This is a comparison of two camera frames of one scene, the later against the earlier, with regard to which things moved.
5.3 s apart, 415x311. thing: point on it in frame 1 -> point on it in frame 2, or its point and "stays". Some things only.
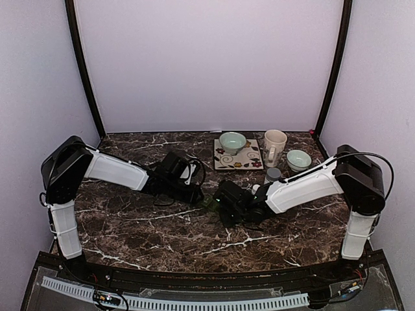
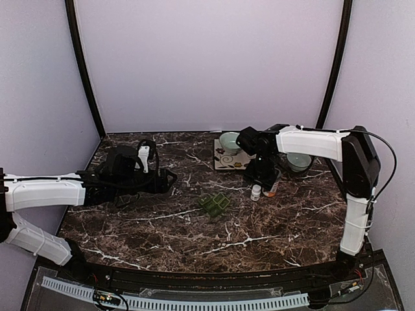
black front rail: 82,268 stays
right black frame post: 342,50 stays
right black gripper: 225,219 -> 268,183
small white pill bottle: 255,188 stays
